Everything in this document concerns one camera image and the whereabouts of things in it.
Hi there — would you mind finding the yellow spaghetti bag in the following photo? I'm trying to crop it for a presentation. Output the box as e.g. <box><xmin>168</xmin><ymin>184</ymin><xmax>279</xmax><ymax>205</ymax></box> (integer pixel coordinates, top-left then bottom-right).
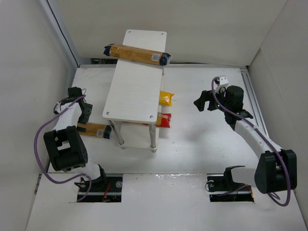
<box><xmin>159</xmin><ymin>91</ymin><xmax>174</xmax><ymax>106</ymax></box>

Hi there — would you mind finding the blue-ended spaghetti box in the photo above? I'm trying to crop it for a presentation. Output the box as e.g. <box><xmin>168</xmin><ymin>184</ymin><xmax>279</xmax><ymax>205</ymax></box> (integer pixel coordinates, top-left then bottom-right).
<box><xmin>77</xmin><ymin>123</ymin><xmax>112</xmax><ymax>140</ymax></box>

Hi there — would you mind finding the red spaghetti bag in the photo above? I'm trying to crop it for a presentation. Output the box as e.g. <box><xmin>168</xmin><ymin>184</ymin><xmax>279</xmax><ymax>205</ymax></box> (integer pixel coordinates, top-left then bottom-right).
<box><xmin>155</xmin><ymin>113</ymin><xmax>172</xmax><ymax>128</ymax></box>

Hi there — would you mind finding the brown spaghetti box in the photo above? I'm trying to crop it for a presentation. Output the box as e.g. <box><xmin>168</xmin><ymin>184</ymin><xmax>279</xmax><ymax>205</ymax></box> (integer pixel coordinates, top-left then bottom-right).
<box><xmin>103</xmin><ymin>43</ymin><xmax>171</xmax><ymax>66</ymax></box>

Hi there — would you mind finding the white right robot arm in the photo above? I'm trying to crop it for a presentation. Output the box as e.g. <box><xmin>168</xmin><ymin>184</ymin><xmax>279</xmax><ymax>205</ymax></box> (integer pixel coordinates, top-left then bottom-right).
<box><xmin>194</xmin><ymin>86</ymin><xmax>297</xmax><ymax>194</ymax></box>

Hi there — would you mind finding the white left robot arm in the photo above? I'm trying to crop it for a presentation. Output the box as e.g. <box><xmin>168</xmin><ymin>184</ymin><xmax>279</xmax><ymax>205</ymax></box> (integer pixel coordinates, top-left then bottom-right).
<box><xmin>43</xmin><ymin>87</ymin><xmax>108</xmax><ymax>192</ymax></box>

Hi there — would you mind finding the white two-tier shelf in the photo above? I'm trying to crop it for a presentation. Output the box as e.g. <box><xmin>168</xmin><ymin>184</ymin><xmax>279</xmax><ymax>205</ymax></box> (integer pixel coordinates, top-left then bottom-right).
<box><xmin>103</xmin><ymin>29</ymin><xmax>167</xmax><ymax>153</ymax></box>

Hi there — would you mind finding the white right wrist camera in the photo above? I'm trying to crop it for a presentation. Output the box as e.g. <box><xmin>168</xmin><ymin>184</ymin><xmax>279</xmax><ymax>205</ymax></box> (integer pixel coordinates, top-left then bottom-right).
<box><xmin>214</xmin><ymin>75</ymin><xmax>229</xmax><ymax>93</ymax></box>

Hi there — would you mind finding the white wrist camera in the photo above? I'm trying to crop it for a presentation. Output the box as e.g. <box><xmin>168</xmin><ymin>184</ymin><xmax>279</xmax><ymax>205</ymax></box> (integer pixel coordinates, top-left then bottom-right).
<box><xmin>53</xmin><ymin>102</ymin><xmax>62</xmax><ymax>115</ymax></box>
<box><xmin>214</xmin><ymin>75</ymin><xmax>229</xmax><ymax>93</ymax></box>

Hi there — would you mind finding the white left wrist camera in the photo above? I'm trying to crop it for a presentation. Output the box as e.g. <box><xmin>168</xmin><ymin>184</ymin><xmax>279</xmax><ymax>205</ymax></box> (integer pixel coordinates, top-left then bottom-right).
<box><xmin>53</xmin><ymin>102</ymin><xmax>62</xmax><ymax>115</ymax></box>

